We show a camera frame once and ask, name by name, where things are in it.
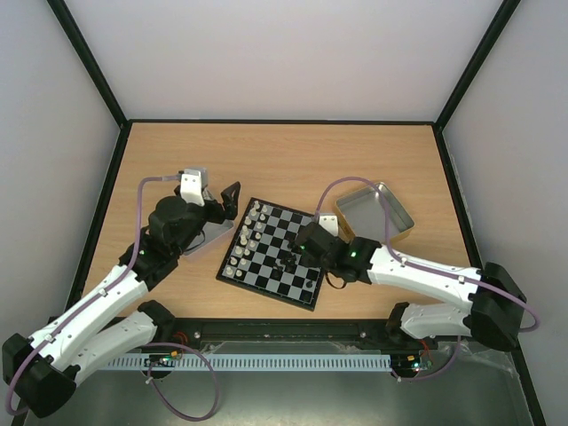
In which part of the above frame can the black chess pieces pile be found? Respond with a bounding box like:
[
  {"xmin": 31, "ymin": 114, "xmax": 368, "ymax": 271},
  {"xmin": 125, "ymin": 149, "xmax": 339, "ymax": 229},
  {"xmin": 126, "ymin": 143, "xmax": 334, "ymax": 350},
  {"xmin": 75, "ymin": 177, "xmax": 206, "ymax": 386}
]
[{"xmin": 271, "ymin": 240, "xmax": 302, "ymax": 280}]

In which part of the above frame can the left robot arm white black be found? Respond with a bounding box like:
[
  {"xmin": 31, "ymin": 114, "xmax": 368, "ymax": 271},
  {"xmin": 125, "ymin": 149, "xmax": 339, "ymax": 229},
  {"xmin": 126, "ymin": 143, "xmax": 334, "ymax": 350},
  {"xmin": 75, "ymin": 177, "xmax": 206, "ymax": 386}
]
[{"xmin": 1, "ymin": 175, "xmax": 241, "ymax": 418}]

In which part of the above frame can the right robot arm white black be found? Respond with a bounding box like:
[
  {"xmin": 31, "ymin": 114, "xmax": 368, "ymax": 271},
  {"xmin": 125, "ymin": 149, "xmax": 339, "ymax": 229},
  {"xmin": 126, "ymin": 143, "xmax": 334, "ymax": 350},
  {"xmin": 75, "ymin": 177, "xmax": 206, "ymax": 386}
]
[{"xmin": 290, "ymin": 222, "xmax": 526, "ymax": 351}]

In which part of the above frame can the white chess piece row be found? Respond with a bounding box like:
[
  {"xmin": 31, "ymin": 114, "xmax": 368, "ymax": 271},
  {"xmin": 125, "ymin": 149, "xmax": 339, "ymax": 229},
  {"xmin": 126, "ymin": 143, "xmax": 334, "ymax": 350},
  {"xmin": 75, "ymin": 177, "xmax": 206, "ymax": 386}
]
[{"xmin": 222, "ymin": 200, "xmax": 268, "ymax": 285}]

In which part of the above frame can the black silver chess board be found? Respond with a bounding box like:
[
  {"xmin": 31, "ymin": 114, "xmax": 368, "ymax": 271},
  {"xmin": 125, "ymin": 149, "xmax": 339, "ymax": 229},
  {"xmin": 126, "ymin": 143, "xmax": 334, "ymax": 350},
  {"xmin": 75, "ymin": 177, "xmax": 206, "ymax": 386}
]
[{"xmin": 217, "ymin": 197, "xmax": 324, "ymax": 312}]

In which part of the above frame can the silver tin lid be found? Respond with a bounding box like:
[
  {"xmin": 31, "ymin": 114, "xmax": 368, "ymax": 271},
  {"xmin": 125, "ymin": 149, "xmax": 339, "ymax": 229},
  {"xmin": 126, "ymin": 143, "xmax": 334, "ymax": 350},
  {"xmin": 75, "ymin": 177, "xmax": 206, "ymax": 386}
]
[{"xmin": 183, "ymin": 220, "xmax": 234, "ymax": 256}]

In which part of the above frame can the gold tin box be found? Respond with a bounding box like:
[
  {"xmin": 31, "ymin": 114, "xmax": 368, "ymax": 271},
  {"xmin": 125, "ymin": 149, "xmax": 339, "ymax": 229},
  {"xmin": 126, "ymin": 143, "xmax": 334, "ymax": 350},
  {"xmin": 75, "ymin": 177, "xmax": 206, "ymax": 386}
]
[{"xmin": 335, "ymin": 182, "xmax": 414, "ymax": 244}]

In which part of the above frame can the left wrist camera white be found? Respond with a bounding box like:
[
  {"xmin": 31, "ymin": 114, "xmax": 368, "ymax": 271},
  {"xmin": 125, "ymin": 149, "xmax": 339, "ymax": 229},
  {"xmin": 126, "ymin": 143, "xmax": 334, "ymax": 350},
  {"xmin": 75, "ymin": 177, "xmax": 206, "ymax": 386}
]
[{"xmin": 179, "ymin": 167, "xmax": 209, "ymax": 207}]

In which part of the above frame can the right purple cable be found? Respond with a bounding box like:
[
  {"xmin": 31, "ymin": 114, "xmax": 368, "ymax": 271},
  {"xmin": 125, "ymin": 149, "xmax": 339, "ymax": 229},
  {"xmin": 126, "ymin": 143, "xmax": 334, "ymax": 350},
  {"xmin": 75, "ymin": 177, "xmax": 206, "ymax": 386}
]
[{"xmin": 314, "ymin": 177, "xmax": 541, "ymax": 333}]

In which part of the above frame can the purple cable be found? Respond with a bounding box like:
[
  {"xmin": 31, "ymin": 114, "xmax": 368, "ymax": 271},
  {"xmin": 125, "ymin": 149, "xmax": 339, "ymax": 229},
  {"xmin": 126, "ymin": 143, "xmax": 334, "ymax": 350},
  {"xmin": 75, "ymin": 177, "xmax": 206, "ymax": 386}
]
[
  {"xmin": 314, "ymin": 177, "xmax": 541, "ymax": 333},
  {"xmin": 6, "ymin": 175, "xmax": 183, "ymax": 416}
]

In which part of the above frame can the light blue cable duct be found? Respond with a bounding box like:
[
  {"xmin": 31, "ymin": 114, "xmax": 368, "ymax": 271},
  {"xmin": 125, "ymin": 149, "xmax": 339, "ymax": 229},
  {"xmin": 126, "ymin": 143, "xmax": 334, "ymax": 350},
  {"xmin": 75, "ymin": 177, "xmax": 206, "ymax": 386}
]
[{"xmin": 102, "ymin": 353, "xmax": 391, "ymax": 372}]

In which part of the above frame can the black aluminium frame rail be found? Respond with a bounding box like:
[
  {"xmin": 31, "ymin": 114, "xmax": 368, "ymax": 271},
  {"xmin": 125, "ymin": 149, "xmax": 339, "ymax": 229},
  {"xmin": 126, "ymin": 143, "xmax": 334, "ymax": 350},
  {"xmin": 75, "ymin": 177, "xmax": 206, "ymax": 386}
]
[{"xmin": 172, "ymin": 318, "xmax": 438, "ymax": 353}]

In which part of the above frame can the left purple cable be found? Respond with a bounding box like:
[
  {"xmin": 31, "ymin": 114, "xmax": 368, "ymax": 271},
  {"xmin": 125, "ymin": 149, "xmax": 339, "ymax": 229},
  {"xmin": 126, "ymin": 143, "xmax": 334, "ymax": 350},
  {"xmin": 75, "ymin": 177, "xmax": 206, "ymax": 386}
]
[{"xmin": 6, "ymin": 175, "xmax": 183, "ymax": 416}]

